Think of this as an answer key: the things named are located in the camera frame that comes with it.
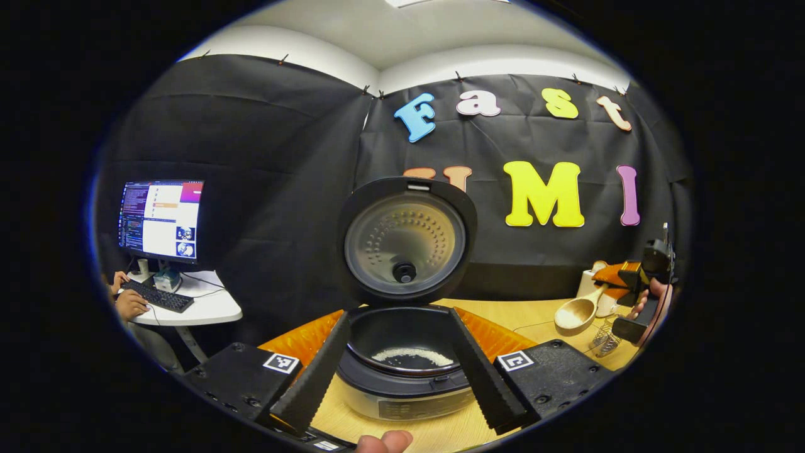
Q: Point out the wooden spoon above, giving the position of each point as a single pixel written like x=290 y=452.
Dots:
x=573 y=314

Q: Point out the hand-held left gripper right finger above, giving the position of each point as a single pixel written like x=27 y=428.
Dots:
x=481 y=377

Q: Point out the small teal box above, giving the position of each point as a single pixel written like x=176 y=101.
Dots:
x=167 y=281

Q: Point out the computer monitor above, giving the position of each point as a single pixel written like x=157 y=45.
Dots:
x=160 y=217

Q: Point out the white rice grains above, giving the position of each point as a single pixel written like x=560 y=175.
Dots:
x=412 y=357

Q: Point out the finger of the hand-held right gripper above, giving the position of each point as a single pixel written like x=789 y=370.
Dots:
x=629 y=294
x=613 y=274

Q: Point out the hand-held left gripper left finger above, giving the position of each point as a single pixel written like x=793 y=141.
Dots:
x=321 y=371

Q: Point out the black rice cooker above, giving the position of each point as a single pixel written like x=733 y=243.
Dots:
x=402 y=239

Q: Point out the black backdrop cloth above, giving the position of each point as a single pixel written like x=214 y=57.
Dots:
x=264 y=157

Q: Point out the white toaster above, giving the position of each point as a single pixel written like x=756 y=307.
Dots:
x=586 y=280

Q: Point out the white side table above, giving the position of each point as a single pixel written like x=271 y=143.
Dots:
x=217 y=308

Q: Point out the black keyboard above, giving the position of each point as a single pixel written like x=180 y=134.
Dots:
x=157 y=296

